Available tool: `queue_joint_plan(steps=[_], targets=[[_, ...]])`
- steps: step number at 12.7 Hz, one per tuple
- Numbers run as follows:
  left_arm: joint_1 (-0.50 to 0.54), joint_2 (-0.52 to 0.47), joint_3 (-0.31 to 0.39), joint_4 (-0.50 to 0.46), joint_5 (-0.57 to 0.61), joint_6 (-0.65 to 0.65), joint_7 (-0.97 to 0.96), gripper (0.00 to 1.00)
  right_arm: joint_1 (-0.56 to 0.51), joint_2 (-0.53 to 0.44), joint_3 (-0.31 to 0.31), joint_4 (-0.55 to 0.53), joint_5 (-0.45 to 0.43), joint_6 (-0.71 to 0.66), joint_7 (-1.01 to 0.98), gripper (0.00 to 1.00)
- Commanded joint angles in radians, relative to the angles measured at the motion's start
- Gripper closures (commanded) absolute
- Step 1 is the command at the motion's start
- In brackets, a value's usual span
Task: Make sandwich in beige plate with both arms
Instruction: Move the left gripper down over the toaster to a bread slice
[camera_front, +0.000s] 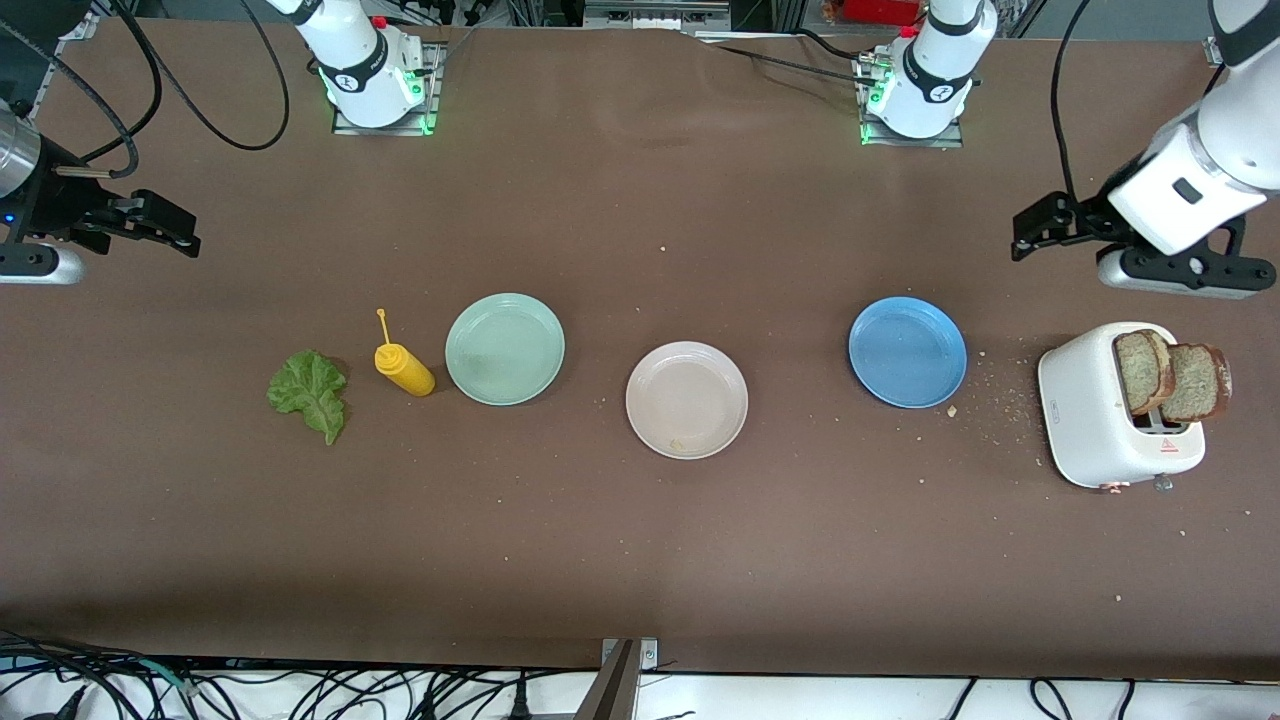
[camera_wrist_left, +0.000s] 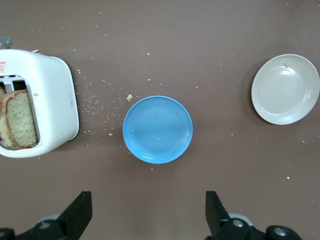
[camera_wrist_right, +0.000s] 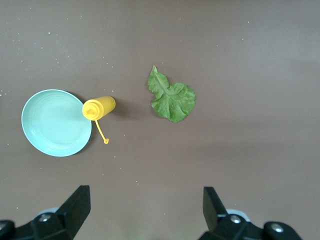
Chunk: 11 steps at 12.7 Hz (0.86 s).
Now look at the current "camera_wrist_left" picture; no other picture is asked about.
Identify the bread crumb chunk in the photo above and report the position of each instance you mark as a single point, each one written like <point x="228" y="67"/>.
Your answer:
<point x="129" y="97"/>

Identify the blue plate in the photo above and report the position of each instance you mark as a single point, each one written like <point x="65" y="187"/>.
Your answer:
<point x="157" y="130"/>

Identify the white toaster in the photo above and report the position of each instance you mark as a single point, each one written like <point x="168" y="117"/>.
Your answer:
<point x="52" y="100"/>

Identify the beige plate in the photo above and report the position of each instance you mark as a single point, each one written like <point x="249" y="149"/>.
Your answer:
<point x="285" y="90"/>

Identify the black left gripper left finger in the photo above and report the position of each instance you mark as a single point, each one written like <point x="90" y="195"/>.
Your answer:
<point x="70" y="225"/>

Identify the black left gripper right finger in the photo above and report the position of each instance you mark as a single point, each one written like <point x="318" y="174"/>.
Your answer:
<point x="220" y="225"/>

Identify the brown-crust bread slice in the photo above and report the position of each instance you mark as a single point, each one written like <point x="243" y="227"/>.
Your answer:
<point x="2" y="125"/>
<point x="21" y="120"/>

